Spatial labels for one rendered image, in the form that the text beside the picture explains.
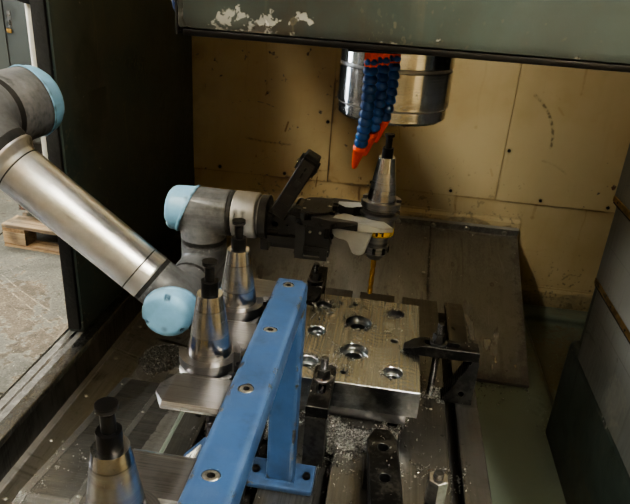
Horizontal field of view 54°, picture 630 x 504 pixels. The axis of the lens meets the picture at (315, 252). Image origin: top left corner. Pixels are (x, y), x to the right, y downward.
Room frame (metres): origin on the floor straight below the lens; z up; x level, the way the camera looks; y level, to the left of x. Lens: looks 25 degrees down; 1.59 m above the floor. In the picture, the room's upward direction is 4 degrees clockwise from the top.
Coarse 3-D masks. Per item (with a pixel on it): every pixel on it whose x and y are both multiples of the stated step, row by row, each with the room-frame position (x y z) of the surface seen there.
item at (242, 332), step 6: (228, 324) 0.60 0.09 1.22; (234, 324) 0.60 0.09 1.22; (240, 324) 0.60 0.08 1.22; (246, 324) 0.60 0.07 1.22; (252, 324) 0.60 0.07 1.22; (234, 330) 0.59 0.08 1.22; (240, 330) 0.59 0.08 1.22; (246, 330) 0.59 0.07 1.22; (252, 330) 0.59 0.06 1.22; (234, 336) 0.57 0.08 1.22; (240, 336) 0.57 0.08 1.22; (246, 336) 0.58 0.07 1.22; (240, 342) 0.56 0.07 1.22; (246, 342) 0.56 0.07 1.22; (246, 348) 0.56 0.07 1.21
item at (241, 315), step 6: (258, 294) 0.66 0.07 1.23; (258, 300) 0.65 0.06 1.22; (252, 306) 0.63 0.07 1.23; (258, 306) 0.63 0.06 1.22; (228, 312) 0.61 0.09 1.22; (234, 312) 0.61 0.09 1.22; (240, 312) 0.61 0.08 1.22; (246, 312) 0.61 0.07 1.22; (252, 312) 0.62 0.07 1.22; (258, 312) 0.62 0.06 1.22; (228, 318) 0.61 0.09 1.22; (234, 318) 0.61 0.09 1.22; (240, 318) 0.61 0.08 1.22; (246, 318) 0.61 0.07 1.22; (252, 318) 0.62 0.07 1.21; (258, 318) 0.63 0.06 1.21
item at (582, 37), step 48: (192, 0) 0.60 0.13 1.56; (240, 0) 0.60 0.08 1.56; (288, 0) 0.59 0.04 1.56; (336, 0) 0.59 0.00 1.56; (384, 0) 0.58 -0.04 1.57; (432, 0) 0.58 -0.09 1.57; (480, 0) 0.57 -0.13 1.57; (528, 0) 0.57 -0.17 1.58; (576, 0) 0.56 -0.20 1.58; (624, 0) 0.56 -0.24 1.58; (384, 48) 0.58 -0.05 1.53; (432, 48) 0.58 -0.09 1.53; (480, 48) 0.57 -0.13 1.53; (528, 48) 0.57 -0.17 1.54; (576, 48) 0.56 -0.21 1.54; (624, 48) 0.56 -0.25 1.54
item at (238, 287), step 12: (228, 252) 0.63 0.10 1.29; (240, 252) 0.63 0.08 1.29; (228, 264) 0.63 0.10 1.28; (240, 264) 0.63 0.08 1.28; (228, 276) 0.63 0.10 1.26; (240, 276) 0.62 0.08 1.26; (252, 276) 0.64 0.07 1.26; (228, 288) 0.62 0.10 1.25; (240, 288) 0.62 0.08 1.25; (252, 288) 0.63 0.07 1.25; (228, 300) 0.62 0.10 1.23; (240, 300) 0.62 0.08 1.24; (252, 300) 0.63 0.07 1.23
